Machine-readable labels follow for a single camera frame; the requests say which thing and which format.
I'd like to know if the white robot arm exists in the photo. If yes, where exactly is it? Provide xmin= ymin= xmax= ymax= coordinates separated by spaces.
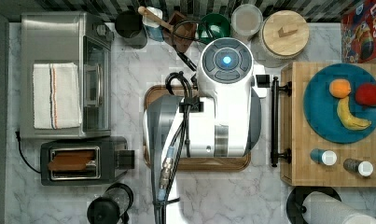
xmin=143 ymin=37 xmax=266 ymax=224

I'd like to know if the grey shaker white cap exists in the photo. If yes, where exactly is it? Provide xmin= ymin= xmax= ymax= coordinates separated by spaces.
xmin=343 ymin=159 xmax=374 ymax=177

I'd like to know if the jar with wooden lid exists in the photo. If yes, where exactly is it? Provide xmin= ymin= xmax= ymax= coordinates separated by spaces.
xmin=251 ymin=10 xmax=310 ymax=68

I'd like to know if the black utensil cup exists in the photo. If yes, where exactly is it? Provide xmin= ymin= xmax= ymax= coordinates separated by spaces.
xmin=115 ymin=10 xmax=147 ymax=49

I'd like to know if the blue white utensil holder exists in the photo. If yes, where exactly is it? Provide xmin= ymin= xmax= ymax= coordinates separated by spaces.
xmin=142 ymin=7 xmax=163 ymax=42

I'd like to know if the wooden spoon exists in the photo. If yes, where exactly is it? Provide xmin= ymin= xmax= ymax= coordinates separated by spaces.
xmin=138 ymin=6 xmax=174 ymax=32

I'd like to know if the brown wooden knife block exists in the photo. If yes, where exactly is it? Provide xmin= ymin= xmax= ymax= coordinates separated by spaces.
xmin=168 ymin=11 xmax=196 ymax=53

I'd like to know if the stainless toaster oven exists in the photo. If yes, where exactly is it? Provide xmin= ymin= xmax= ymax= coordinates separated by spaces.
xmin=21 ymin=11 xmax=114 ymax=139

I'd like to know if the black power cord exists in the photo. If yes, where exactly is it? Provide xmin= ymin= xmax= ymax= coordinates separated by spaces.
xmin=15 ymin=130 xmax=42 ymax=175

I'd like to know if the orange fruit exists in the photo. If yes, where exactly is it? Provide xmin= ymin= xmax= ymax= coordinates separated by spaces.
xmin=329 ymin=78 xmax=352 ymax=99

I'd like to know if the toast slice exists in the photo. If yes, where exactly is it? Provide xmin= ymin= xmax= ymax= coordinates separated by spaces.
xmin=48 ymin=150 xmax=94 ymax=172

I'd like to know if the wooden cutting board tray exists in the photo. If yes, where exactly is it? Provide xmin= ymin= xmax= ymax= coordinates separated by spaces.
xmin=144 ymin=85 xmax=251 ymax=172

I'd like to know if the teal round plate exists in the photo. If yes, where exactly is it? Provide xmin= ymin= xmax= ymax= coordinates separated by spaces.
xmin=303 ymin=63 xmax=376 ymax=144

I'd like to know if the white striped dish towel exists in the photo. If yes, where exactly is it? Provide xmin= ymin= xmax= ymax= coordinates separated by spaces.
xmin=33 ymin=63 xmax=81 ymax=130

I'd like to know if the red apple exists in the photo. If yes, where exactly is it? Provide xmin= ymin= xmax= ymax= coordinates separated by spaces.
xmin=355 ymin=83 xmax=376 ymax=106

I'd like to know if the yellow banana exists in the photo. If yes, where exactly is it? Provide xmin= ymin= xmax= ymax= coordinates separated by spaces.
xmin=337 ymin=96 xmax=371 ymax=131

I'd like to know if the black drawer handle bar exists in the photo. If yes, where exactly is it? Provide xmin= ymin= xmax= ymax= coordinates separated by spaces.
xmin=270 ymin=77 xmax=291 ymax=167

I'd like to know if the fruit cereal box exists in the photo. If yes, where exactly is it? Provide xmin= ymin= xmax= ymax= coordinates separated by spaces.
xmin=341 ymin=0 xmax=376 ymax=63

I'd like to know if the green bowl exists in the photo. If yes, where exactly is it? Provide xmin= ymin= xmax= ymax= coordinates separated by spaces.
xmin=197 ymin=13 xmax=230 ymax=44

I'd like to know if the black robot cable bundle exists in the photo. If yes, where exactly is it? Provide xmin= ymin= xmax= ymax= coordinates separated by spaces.
xmin=153 ymin=18 xmax=221 ymax=224

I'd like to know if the black toaster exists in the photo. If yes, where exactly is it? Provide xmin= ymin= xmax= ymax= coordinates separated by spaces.
xmin=40 ymin=136 xmax=134 ymax=186

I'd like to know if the teal shaker white cap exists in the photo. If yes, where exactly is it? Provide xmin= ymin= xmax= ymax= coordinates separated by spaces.
xmin=310 ymin=148 xmax=338 ymax=166

